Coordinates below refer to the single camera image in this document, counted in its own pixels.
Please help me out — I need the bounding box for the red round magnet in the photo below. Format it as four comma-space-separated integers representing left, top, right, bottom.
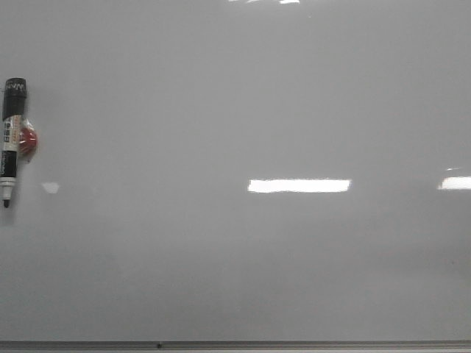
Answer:
18, 118, 38, 163

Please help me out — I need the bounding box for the black whiteboard marker pen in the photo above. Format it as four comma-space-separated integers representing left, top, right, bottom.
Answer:
1, 77, 27, 208

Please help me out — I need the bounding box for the white whiteboard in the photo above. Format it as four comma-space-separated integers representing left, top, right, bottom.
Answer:
1, 1, 470, 340

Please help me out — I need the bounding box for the grey aluminium whiteboard frame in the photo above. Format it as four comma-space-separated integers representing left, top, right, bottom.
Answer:
1, 340, 470, 352

